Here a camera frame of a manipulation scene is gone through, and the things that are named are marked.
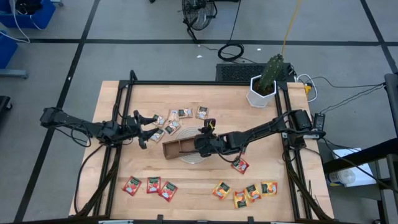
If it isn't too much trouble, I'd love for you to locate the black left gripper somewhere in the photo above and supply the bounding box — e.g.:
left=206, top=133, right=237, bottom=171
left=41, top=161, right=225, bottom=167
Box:
left=119, top=110, right=165, bottom=150

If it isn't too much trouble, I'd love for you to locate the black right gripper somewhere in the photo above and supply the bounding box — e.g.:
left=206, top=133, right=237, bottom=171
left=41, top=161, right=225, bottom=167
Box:
left=194, top=118, right=223, bottom=158

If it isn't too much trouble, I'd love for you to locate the brown wooden tea box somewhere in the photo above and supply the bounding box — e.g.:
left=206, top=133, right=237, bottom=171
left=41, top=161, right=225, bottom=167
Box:
left=162, top=138, right=203, bottom=161

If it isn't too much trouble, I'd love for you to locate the red tea bag packet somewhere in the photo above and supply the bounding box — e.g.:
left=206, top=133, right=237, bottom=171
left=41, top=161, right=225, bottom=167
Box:
left=157, top=181, right=179, bottom=203
left=146, top=176, right=162, bottom=194
left=122, top=175, right=143, bottom=197
left=231, top=157, right=250, bottom=175

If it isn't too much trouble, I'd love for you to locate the orange tea bag packet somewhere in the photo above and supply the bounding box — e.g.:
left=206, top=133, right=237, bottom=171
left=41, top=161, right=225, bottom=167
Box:
left=260, top=180, right=279, bottom=197
left=233, top=190, right=249, bottom=209
left=244, top=184, right=262, bottom=203
left=211, top=180, right=233, bottom=200

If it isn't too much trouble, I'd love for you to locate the white hexagonal planter pot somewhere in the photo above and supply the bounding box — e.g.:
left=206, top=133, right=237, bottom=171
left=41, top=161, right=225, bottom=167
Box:
left=246, top=74, right=278, bottom=109

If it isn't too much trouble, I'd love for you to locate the black vented computer case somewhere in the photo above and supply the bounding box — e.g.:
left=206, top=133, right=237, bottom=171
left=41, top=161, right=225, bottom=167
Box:
left=215, top=62, right=295, bottom=83

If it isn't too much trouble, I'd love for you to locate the green cactus plant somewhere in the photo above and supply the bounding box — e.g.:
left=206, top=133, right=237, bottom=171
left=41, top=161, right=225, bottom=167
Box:
left=258, top=53, right=285, bottom=91

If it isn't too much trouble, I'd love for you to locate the black power box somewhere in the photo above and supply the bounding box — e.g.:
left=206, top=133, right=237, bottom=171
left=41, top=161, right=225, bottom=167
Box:
left=312, top=112, right=326, bottom=131

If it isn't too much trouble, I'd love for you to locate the black floor fan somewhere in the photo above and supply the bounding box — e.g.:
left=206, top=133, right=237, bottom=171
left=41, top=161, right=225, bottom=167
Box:
left=177, top=0, right=218, bottom=44

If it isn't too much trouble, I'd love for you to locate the black stand foot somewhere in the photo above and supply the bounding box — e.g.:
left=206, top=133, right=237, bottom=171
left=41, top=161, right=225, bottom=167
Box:
left=0, top=95, right=13, bottom=112

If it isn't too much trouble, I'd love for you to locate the blue plastic bin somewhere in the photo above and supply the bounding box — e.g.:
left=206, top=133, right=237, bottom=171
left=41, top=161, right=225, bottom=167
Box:
left=0, top=30, right=19, bottom=70
left=0, top=0, right=57, bottom=29

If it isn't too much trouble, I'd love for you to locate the white cardboard box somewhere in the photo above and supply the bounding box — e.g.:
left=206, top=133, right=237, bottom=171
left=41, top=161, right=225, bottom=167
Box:
left=326, top=147, right=377, bottom=188

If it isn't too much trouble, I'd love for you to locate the black metal cart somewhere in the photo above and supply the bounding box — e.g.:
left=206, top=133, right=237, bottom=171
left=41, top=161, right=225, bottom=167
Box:
left=322, top=73, right=398, bottom=224

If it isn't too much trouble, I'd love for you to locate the black aluminium table frame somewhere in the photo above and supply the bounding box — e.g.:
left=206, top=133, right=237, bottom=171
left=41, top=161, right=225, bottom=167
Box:
left=73, top=69, right=336, bottom=224

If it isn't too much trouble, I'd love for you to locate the black coiled floor cable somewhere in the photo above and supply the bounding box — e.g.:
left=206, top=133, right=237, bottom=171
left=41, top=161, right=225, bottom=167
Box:
left=216, top=0, right=246, bottom=62

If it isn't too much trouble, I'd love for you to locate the yellow hanging cable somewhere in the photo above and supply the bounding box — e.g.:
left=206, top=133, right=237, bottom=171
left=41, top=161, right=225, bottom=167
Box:
left=280, top=0, right=303, bottom=57

